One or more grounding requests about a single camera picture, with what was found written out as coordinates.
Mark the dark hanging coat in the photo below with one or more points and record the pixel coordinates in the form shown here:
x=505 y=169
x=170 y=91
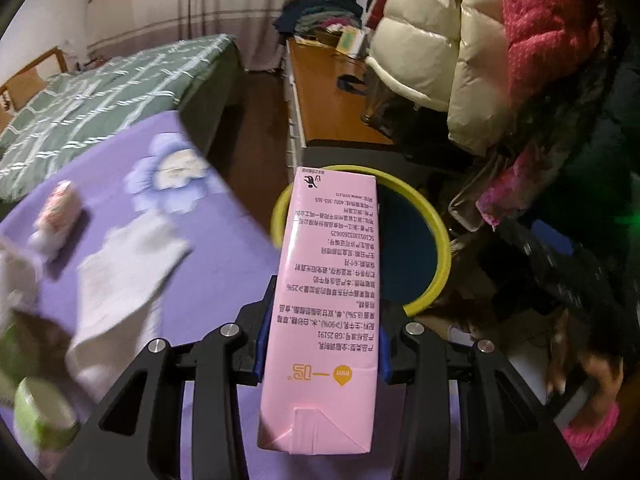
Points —
x=600 y=135

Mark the wooden headboard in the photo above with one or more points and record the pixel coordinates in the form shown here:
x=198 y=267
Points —
x=30 y=80

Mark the white bottle with red print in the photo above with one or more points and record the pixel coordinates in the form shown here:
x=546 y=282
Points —
x=57 y=215

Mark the purple floral blanket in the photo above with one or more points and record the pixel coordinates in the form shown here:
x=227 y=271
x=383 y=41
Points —
x=210 y=270

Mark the wooden desk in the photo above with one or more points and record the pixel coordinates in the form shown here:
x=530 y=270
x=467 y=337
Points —
x=325 y=100

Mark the beige hanging garment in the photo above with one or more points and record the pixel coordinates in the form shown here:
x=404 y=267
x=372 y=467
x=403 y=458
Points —
x=475 y=195

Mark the green and white cup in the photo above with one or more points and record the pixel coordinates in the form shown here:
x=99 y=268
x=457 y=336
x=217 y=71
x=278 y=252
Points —
x=40 y=415

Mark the green and white box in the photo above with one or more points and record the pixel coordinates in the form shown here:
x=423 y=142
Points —
x=351 y=41

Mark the pile of folded clothes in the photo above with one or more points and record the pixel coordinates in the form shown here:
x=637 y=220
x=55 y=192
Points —
x=320 y=10

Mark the white crumpled tissue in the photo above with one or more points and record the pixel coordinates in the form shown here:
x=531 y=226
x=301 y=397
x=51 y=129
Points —
x=15 y=280

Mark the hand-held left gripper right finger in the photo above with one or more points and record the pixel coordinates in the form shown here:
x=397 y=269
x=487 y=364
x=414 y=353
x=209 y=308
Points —
x=385 y=357

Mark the woven basket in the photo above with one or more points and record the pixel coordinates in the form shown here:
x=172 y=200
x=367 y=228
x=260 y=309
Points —
x=326 y=37

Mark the pink floral garment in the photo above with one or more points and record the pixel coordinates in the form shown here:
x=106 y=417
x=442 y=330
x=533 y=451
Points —
x=505 y=190

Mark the white puffer jacket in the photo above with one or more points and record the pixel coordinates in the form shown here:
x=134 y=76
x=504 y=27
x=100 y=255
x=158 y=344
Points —
x=425 y=35

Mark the white foam net sheet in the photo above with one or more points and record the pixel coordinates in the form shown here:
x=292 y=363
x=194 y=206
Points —
x=125 y=280

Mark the person's right hand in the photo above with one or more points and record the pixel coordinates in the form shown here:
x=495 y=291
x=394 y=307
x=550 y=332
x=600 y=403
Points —
x=600 y=370

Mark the pink milk carton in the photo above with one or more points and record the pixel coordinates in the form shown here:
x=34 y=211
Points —
x=320 y=310

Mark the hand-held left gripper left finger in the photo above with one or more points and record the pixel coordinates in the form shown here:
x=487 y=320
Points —
x=258 y=360

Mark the bed with green checked quilt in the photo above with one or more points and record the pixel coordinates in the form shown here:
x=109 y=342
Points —
x=100 y=100

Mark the yellow rimmed blue bin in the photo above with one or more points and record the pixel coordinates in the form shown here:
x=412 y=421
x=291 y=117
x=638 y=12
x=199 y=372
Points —
x=405 y=240

